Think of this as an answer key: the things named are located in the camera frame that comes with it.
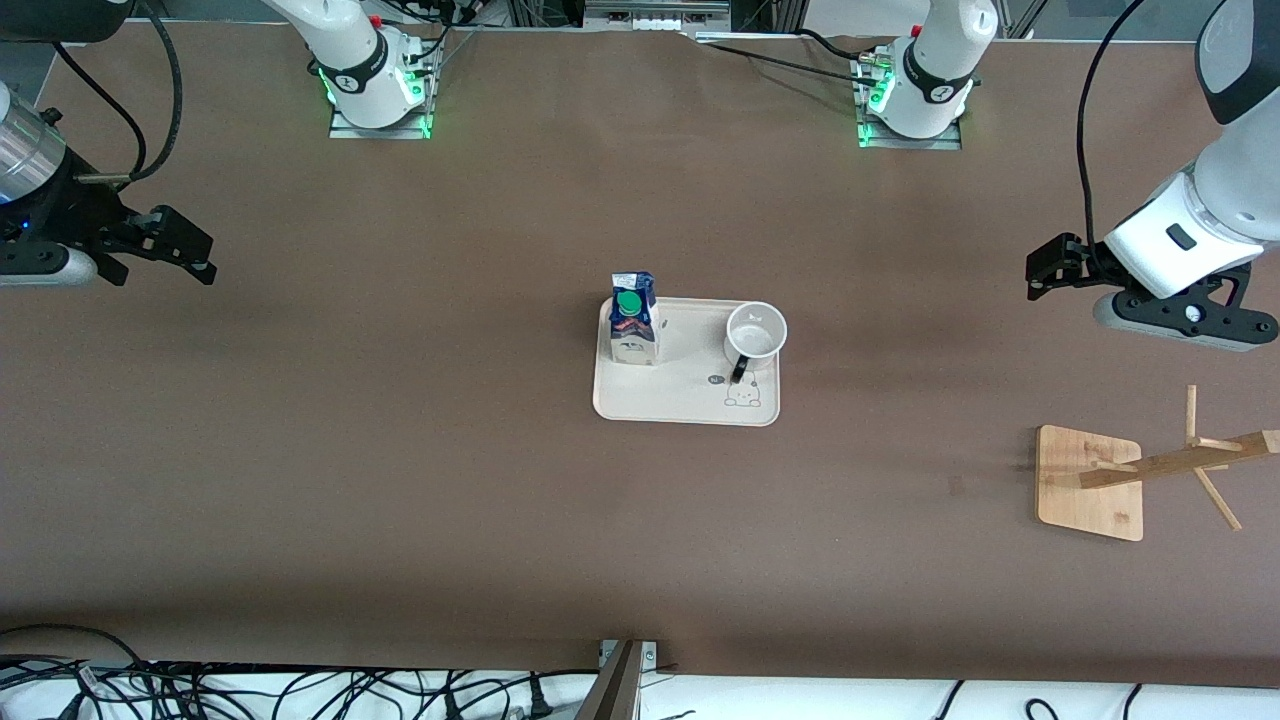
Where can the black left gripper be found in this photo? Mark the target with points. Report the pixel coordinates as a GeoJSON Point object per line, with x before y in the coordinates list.
{"type": "Point", "coordinates": [1071, 258]}

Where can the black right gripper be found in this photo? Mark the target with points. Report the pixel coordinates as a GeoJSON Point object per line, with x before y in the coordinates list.
{"type": "Point", "coordinates": [72, 212]}

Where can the white smiley enamel mug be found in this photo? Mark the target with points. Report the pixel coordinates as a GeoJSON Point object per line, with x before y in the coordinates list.
{"type": "Point", "coordinates": [755, 332]}

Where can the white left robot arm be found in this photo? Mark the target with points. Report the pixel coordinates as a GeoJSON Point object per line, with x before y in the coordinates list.
{"type": "Point", "coordinates": [1190, 230]}

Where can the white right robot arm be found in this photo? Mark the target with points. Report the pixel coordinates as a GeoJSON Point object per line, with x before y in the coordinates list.
{"type": "Point", "coordinates": [345, 50]}

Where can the wooden cup stand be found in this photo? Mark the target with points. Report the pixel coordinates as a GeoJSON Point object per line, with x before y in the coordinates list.
{"type": "Point", "coordinates": [1085, 490]}

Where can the cream tray with bunny print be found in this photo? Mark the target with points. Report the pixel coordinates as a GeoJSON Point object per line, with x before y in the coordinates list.
{"type": "Point", "coordinates": [680, 385]}

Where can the slanted grey beam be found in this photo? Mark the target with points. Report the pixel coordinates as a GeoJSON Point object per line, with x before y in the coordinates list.
{"type": "Point", "coordinates": [615, 690]}

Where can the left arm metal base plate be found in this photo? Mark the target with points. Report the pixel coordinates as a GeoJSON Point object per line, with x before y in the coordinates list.
{"type": "Point", "coordinates": [910, 143]}

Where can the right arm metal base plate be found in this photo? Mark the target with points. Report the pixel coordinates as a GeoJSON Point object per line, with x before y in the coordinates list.
{"type": "Point", "coordinates": [380, 132]}

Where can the small metal bracket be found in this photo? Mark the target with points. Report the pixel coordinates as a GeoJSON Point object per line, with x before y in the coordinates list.
{"type": "Point", "coordinates": [645, 652]}

